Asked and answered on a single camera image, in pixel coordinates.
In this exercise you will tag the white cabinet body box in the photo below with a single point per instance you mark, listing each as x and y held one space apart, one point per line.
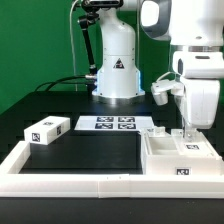
159 156

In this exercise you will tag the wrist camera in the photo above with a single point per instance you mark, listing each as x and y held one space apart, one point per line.
160 90

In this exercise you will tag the white marker base plate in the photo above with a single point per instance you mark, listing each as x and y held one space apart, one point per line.
113 123

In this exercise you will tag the white cabinet top block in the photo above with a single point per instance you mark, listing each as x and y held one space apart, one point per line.
47 130

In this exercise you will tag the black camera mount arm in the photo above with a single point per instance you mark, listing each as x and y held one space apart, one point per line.
92 7

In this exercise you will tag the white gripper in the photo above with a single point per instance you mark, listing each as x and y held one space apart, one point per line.
199 73

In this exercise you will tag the white frame fence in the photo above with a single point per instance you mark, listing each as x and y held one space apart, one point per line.
15 184

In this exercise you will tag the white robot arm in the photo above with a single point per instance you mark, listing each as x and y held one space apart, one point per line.
194 30

